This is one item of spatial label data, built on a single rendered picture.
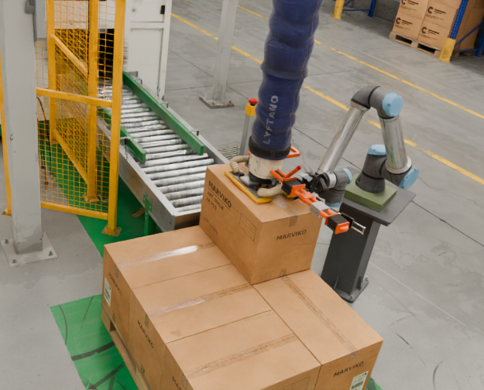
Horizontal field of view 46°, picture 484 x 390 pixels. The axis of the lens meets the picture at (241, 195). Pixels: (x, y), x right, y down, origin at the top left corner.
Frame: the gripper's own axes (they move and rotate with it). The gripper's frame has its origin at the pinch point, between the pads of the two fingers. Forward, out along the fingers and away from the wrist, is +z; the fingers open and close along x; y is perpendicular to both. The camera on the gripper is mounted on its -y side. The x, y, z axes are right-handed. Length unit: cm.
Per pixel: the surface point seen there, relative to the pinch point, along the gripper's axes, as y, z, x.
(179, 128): 169, -25, -46
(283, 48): 20, 9, 66
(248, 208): 9.9, 20.3, -13.9
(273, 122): 19.2, 6.7, 28.4
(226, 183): 34.9, 18.4, -13.5
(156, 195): 87, 33, -48
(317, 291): -22, -11, -53
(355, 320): -48, -15, -54
